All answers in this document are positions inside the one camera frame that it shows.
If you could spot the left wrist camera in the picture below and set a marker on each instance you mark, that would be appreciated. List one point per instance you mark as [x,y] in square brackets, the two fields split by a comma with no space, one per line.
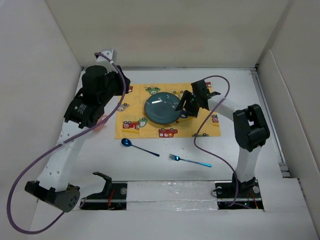
[103,56]

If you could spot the blue metal spoon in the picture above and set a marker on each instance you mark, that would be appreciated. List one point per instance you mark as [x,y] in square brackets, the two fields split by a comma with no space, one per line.
[127,143]

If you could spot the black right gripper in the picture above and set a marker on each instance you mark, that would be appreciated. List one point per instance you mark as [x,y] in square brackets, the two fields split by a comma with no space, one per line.
[191,111]

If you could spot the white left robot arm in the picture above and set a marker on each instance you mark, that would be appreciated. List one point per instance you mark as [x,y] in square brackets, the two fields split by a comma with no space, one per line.
[52,185]

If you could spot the yellow cartoon vehicle placemat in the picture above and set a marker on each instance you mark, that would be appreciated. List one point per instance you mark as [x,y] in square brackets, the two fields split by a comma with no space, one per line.
[133,123]

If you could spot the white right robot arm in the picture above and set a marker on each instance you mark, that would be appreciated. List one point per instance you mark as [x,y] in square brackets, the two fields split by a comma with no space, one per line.
[251,130]

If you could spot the blue metal fork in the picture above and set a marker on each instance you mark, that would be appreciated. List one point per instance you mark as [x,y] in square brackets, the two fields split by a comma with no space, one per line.
[177,158]

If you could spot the dark teal round plate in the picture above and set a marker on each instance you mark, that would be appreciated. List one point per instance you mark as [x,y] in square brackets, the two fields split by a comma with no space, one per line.
[160,108]

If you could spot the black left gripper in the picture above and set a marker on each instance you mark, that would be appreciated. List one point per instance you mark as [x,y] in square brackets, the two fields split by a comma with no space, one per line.
[117,76]

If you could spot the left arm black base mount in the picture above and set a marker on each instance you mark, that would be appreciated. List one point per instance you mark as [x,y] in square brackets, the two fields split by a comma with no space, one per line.
[112,197]

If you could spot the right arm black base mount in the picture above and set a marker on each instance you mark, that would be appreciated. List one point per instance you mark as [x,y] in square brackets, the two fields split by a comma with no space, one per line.
[248,196]

